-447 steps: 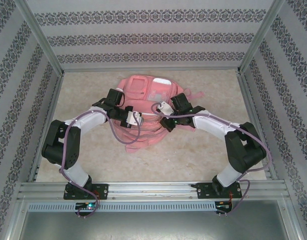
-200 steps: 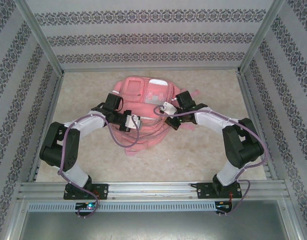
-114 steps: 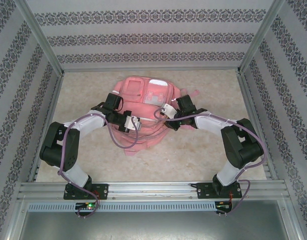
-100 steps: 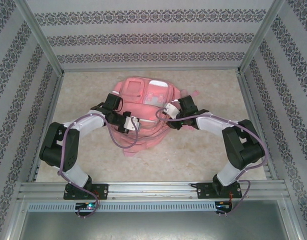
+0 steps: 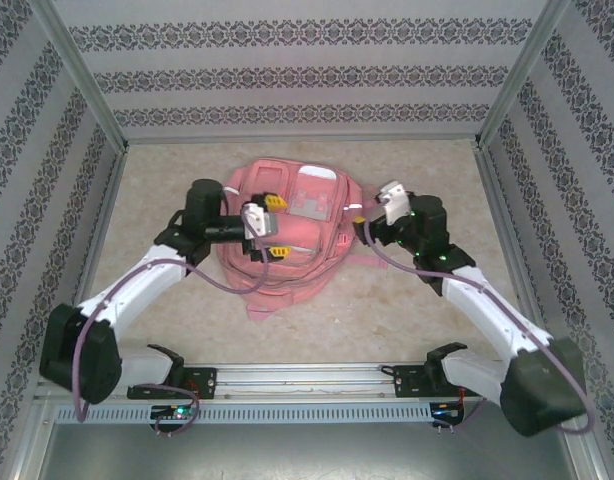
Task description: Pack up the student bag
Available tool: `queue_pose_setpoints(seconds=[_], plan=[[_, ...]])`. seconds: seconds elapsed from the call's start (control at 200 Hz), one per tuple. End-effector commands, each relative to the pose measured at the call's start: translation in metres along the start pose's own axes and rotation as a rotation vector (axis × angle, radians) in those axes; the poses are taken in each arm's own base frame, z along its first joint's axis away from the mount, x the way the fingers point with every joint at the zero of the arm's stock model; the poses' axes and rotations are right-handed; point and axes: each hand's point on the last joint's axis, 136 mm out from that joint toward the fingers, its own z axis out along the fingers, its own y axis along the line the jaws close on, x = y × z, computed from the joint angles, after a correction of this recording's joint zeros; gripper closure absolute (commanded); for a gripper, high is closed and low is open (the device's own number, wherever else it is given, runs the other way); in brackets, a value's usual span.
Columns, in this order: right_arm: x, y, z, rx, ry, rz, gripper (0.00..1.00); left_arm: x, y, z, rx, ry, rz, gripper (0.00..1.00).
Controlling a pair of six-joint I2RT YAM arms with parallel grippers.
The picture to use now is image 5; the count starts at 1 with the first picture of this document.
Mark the aluminium side rail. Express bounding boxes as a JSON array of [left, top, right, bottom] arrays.
[[54, 147, 131, 366], [474, 144, 556, 361]]

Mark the slotted grey cable duct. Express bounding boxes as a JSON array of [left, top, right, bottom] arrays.
[[54, 402, 433, 425]]

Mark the pink school backpack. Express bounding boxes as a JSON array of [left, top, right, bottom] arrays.
[[216, 157, 388, 324]]

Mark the grey metal sheet panel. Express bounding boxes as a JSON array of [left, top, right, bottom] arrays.
[[36, 422, 596, 480]]

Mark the aluminium rear rail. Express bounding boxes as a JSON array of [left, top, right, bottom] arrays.
[[124, 132, 481, 147]]

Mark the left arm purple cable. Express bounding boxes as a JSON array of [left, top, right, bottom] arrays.
[[71, 204, 273, 439]]

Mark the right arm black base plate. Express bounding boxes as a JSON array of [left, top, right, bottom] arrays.
[[394, 364, 486, 399]]

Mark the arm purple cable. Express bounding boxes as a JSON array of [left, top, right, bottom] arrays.
[[71, 204, 273, 439], [364, 219, 596, 436]]

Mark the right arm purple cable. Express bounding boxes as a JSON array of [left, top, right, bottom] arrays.
[[364, 219, 596, 436]]

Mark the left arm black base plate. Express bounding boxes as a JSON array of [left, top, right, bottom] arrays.
[[126, 367, 218, 401]]

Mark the aluminium mounting rail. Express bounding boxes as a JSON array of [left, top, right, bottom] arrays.
[[34, 362, 573, 401]]

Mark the aluminium frame post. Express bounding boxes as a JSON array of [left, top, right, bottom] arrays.
[[474, 0, 573, 151], [29, 0, 131, 154]]

